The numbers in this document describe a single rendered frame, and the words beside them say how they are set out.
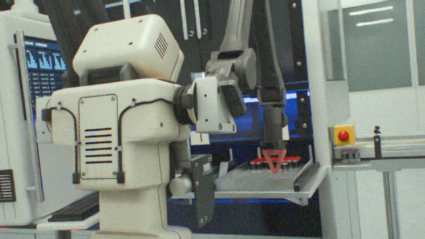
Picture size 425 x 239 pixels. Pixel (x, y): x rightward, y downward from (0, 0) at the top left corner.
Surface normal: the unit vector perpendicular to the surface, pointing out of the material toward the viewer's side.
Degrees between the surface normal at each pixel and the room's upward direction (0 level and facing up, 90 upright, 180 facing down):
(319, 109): 90
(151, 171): 90
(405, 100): 90
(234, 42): 61
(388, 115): 90
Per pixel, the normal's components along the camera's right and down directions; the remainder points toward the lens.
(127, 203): -0.42, -0.05
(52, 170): 0.96, -0.08
